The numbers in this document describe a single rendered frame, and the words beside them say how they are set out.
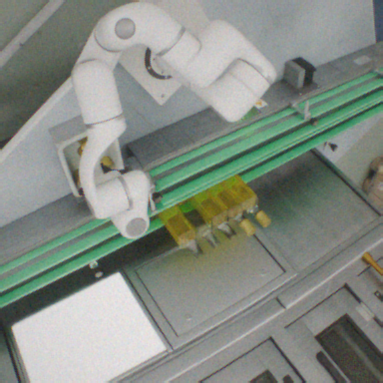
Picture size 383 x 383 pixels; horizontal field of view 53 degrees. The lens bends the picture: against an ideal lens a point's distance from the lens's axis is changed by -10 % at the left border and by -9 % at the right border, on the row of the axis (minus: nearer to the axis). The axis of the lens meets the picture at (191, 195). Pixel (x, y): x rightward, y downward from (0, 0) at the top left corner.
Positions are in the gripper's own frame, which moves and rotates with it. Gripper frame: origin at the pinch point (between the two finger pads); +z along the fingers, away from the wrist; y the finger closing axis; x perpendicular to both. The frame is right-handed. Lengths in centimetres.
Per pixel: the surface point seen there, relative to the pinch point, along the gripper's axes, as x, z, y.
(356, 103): -14, -2, 105
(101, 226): -18.9, 1.7, -3.5
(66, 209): -14.3, 11.6, -11.1
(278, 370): -54, -53, 21
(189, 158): -8.3, 0.0, 28.8
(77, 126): 13.0, 6.2, 0.1
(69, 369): -43, -23, -32
